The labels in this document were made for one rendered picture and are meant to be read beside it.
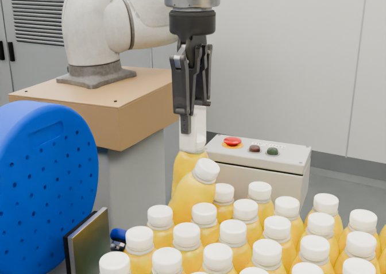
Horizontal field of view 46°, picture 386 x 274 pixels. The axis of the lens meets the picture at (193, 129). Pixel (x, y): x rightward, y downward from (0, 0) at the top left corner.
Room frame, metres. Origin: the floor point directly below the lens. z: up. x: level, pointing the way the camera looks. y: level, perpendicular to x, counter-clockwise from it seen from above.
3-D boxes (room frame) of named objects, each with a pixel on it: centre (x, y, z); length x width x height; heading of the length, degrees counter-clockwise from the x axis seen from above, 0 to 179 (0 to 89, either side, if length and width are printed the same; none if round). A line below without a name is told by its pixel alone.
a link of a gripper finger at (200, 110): (0.77, -0.01, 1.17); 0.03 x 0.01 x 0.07; 68
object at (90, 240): (0.64, 0.17, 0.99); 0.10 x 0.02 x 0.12; 158
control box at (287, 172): (0.83, -0.13, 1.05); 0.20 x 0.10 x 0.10; 68
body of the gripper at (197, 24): (0.75, 0.00, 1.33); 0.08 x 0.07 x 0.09; 158
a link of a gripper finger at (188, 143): (0.72, 0.01, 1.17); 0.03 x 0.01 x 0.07; 68
